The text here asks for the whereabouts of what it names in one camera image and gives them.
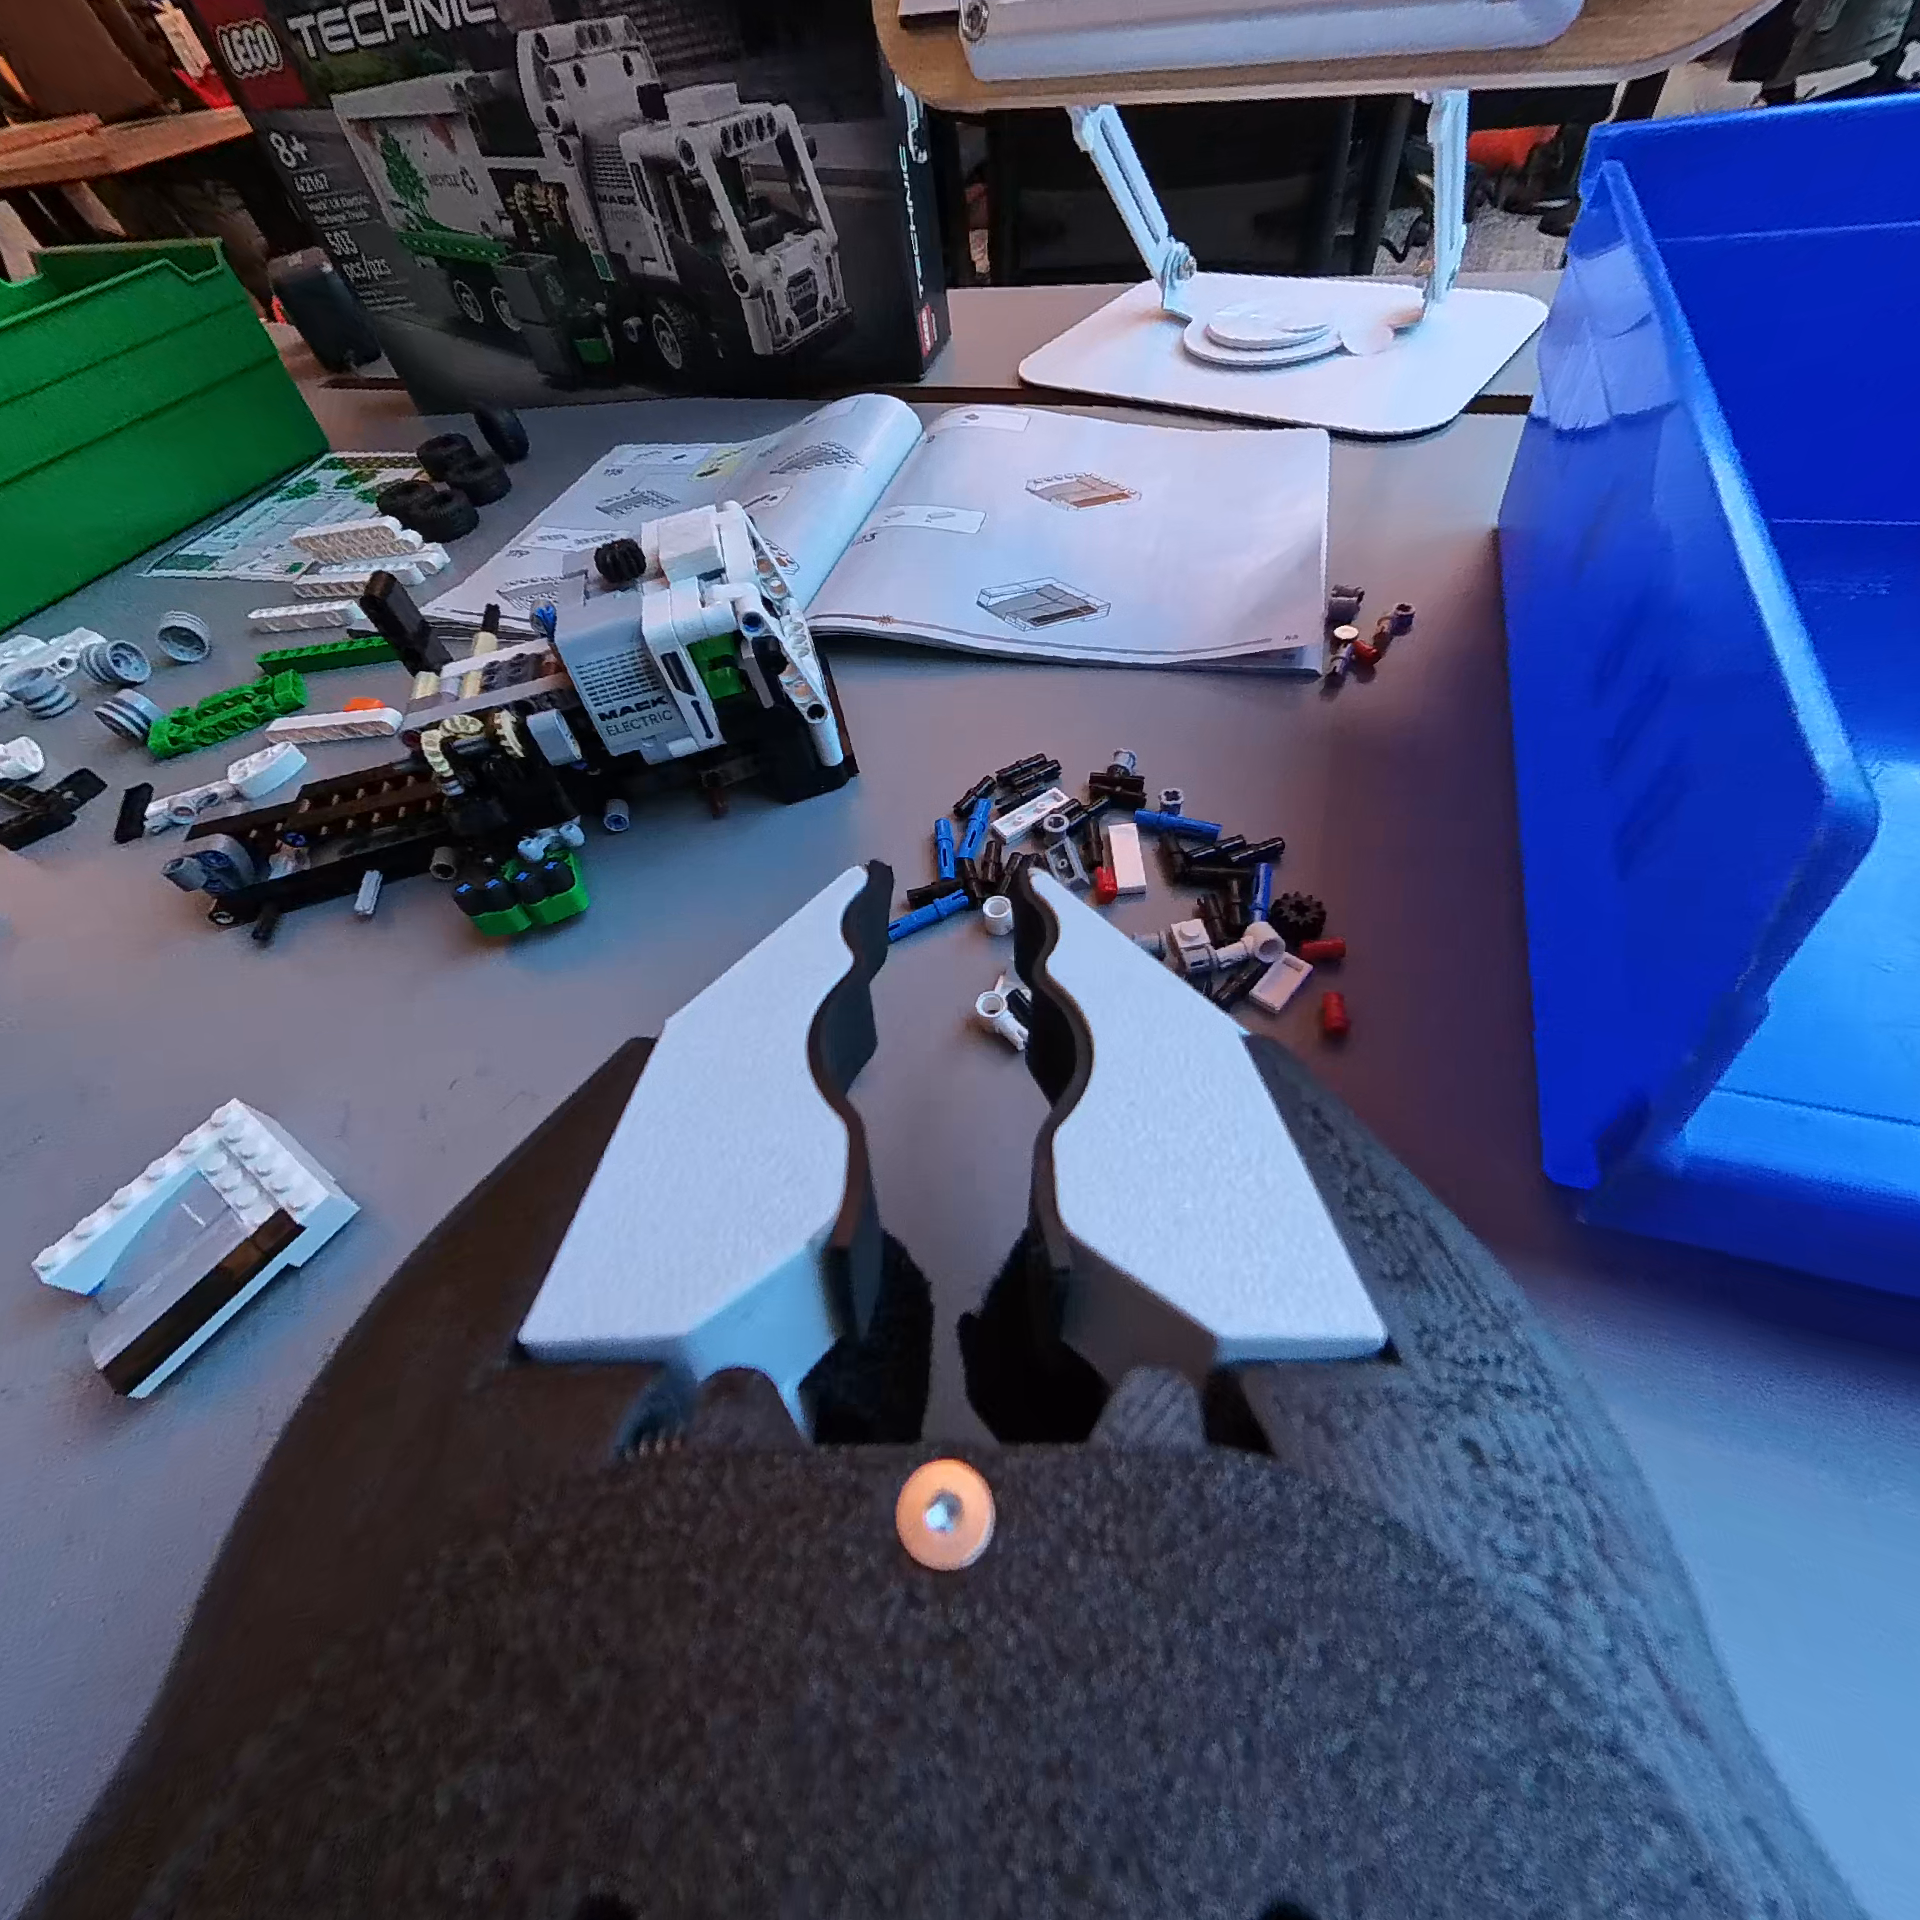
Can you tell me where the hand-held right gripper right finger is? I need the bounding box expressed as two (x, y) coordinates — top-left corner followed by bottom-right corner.
(1009, 866), (1392, 1431)

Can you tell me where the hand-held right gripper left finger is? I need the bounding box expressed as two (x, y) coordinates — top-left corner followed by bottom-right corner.
(514, 859), (898, 1447)

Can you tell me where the pile of small lego pieces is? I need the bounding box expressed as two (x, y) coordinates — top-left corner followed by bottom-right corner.
(884, 747), (1350, 1053)

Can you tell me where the white windshield lego assembly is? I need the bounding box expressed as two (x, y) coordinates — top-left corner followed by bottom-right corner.
(33, 1099), (363, 1400)

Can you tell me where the partly built lego truck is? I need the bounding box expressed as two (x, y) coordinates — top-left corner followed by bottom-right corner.
(165, 503), (860, 951)

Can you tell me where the small cluster of lego pins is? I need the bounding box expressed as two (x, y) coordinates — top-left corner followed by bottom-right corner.
(1321, 583), (1421, 685)

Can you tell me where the green lego panel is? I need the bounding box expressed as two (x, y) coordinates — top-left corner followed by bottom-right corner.
(151, 672), (310, 757)

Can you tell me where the black T-shaped lego piece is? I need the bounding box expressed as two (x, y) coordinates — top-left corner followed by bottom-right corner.
(0, 773), (108, 851)

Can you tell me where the black lego set box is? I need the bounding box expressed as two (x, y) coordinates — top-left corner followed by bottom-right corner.
(186, 0), (959, 418)

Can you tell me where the open instruction booklet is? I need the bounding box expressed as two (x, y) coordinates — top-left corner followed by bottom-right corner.
(427, 392), (1335, 678)

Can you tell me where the blue plastic bin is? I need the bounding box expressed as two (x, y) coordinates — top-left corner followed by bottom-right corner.
(1497, 112), (1920, 1301)

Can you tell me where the green printed sticker sheet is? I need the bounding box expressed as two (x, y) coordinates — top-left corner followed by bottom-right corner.
(142, 451), (438, 580)

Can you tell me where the white folding stand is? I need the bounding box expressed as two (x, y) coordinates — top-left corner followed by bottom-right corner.
(1020, 87), (1551, 440)

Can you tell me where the dark cylindrical container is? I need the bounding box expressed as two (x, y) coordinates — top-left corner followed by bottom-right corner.
(271, 246), (385, 375)

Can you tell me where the green plastic bin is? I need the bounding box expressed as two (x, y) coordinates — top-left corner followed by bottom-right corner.
(0, 240), (333, 632)

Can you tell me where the clear sheet holder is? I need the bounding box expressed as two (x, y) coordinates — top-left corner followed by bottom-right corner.
(960, 0), (1591, 84)

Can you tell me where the wooden workshop shelving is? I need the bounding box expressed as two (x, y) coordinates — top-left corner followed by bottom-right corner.
(0, 0), (265, 251)

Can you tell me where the clipboard with instruction sheet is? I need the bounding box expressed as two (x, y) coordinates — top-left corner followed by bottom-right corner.
(872, 0), (1789, 111)

